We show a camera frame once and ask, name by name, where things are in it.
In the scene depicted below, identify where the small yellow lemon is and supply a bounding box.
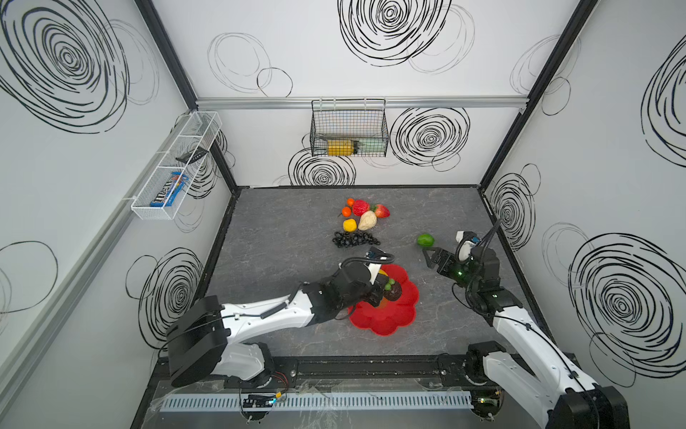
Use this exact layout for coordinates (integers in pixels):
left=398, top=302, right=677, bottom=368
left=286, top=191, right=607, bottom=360
left=343, top=218, right=357, bottom=232

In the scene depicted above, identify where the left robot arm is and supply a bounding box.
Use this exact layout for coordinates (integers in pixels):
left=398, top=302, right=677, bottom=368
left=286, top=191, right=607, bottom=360
left=166, top=261, right=393, bottom=387

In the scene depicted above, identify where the green box in basket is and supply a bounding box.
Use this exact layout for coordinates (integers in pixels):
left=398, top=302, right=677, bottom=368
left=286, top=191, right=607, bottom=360
left=358, top=139, right=387, bottom=157

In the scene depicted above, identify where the yellow box in basket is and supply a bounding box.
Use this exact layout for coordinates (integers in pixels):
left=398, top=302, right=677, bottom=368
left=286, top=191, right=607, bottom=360
left=327, top=139, right=357, bottom=157

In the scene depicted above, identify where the red pink apple fruit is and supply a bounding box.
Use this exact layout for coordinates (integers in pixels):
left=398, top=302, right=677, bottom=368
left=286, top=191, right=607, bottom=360
left=352, top=199, right=371, bottom=216

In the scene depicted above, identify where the black wire basket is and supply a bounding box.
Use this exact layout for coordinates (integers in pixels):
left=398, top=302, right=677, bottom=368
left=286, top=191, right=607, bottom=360
left=309, top=107, right=389, bottom=157

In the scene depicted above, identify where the dark purple plum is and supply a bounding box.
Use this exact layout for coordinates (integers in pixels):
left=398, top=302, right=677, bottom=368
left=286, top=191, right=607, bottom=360
left=383, top=282, right=403, bottom=302

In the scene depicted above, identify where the red flower shaped bowl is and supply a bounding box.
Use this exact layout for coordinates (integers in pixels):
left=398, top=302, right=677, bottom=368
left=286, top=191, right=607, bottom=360
left=348, top=265, right=420, bottom=336

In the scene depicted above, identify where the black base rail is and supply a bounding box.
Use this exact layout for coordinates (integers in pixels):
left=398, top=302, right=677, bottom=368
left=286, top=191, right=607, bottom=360
left=148, top=351, right=497, bottom=391

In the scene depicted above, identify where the aluminium wall rail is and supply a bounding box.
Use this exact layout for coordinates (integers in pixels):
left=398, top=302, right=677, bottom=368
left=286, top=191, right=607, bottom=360
left=197, top=95, right=529, bottom=111

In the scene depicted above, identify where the black grape bunch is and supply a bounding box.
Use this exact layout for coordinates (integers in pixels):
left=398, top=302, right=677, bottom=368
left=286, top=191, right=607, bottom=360
left=332, top=232, right=381, bottom=248

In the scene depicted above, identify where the white wire shelf basket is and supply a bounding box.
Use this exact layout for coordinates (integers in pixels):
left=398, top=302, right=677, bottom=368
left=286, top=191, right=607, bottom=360
left=130, top=111, right=222, bottom=221

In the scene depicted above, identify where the beige potato shaped fruit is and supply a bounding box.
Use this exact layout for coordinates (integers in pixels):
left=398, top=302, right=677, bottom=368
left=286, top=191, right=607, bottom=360
left=357, top=210, right=377, bottom=232

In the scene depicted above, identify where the white slotted cable duct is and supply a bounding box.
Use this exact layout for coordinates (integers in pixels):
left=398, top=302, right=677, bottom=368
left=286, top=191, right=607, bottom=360
left=158, top=391, right=473, bottom=412

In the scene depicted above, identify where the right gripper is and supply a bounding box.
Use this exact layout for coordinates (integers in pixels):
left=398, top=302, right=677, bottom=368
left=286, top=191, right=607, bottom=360
left=423, top=244, right=479, bottom=294

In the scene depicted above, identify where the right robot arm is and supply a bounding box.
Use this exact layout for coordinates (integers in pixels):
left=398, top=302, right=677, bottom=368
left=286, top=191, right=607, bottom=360
left=423, top=241, right=631, bottom=428

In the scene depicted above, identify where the green lime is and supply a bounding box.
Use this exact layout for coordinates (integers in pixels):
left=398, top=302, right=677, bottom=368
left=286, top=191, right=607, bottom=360
left=416, top=233, right=435, bottom=248

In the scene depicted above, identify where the black remote control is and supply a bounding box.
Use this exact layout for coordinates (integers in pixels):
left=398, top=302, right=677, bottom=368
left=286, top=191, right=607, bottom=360
left=175, top=148, right=208, bottom=166

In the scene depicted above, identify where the red strawberry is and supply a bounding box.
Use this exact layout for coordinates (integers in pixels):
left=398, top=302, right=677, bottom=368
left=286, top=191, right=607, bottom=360
left=373, top=204, right=391, bottom=219

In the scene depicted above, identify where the blue candy packet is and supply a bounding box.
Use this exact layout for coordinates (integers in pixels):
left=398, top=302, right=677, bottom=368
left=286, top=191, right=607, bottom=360
left=149, top=172, right=188, bottom=207

